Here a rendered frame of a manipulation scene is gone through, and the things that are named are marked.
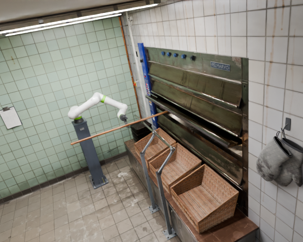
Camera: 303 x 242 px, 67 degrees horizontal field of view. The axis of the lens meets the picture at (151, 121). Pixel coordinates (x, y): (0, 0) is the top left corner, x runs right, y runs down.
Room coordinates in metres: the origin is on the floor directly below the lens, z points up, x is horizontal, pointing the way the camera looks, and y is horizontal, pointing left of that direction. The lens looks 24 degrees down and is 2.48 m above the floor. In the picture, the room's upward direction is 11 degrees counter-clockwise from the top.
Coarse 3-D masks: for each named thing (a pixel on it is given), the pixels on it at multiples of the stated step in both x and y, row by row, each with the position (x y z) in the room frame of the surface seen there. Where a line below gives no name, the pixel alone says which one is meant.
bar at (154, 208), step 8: (152, 136) 2.52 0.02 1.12; (160, 136) 2.39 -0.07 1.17; (168, 144) 2.18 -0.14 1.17; (144, 152) 2.48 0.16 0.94; (144, 160) 2.46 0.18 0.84; (144, 168) 2.45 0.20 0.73; (160, 168) 2.04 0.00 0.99; (160, 176) 2.00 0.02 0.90; (160, 184) 2.00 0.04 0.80; (160, 192) 2.00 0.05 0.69; (152, 200) 2.45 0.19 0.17; (152, 208) 2.47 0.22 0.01; (168, 216) 2.01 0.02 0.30; (168, 224) 2.00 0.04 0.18; (168, 232) 2.00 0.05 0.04
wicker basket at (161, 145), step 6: (156, 132) 3.25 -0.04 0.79; (162, 132) 3.16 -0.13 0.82; (144, 138) 3.18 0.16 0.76; (150, 138) 3.21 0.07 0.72; (156, 138) 3.24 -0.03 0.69; (168, 138) 2.95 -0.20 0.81; (144, 144) 3.17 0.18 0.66; (150, 144) 3.21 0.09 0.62; (156, 144) 3.23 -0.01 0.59; (162, 144) 3.11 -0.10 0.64; (174, 144) 2.78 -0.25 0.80; (138, 150) 2.95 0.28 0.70; (150, 150) 3.07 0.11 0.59; (156, 150) 3.04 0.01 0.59; (162, 150) 2.69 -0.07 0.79; (144, 156) 2.74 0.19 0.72; (150, 156) 2.92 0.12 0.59; (156, 156) 2.66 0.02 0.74; (174, 156) 2.74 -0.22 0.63
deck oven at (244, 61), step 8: (144, 48) 3.39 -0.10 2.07; (232, 56) 1.71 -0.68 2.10; (248, 64) 1.56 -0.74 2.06; (248, 72) 1.56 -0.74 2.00; (152, 80) 3.33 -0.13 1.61; (160, 80) 3.04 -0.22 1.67; (248, 80) 1.56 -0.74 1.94; (176, 88) 2.63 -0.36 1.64; (248, 88) 1.56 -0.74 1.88; (192, 96) 2.30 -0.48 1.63; (200, 96) 2.16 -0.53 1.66; (248, 96) 1.56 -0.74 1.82; (216, 104) 1.92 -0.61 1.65; (224, 104) 1.81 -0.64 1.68; (248, 104) 1.56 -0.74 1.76; (160, 112) 3.21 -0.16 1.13; (232, 112) 1.73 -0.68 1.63; (240, 112) 1.64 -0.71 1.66; (248, 112) 1.56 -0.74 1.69; (248, 120) 1.56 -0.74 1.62; (184, 128) 2.55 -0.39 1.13; (248, 128) 1.56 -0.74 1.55; (248, 136) 1.56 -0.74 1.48; (184, 144) 2.61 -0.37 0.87; (208, 144) 2.09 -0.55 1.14; (248, 144) 1.56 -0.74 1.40; (248, 152) 1.56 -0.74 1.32; (232, 160) 1.74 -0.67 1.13; (248, 160) 1.56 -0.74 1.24; (248, 168) 1.56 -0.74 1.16; (224, 176) 1.87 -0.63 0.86; (240, 208) 1.65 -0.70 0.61
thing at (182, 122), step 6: (162, 108) 3.25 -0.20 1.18; (168, 114) 2.97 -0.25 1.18; (174, 120) 2.79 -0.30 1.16; (180, 120) 2.71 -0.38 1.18; (186, 126) 2.51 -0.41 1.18; (192, 132) 2.37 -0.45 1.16; (198, 132) 2.31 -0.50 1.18; (204, 138) 2.15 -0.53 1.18; (210, 138) 2.12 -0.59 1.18; (210, 144) 2.05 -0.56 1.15; (216, 144) 1.99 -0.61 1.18; (222, 150) 1.87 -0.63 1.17; (228, 150) 1.84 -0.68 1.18; (228, 156) 1.79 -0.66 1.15; (234, 156) 1.74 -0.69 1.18; (240, 156) 1.72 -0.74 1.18; (240, 162) 1.64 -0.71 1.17
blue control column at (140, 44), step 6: (144, 54) 3.39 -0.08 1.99; (144, 60) 3.38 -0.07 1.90; (144, 66) 3.42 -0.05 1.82; (144, 72) 3.46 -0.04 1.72; (144, 78) 3.51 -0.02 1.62; (150, 84) 3.39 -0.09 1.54; (150, 90) 3.38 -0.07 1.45; (150, 108) 3.51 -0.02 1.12; (156, 120) 3.39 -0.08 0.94; (156, 126) 3.38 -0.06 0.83
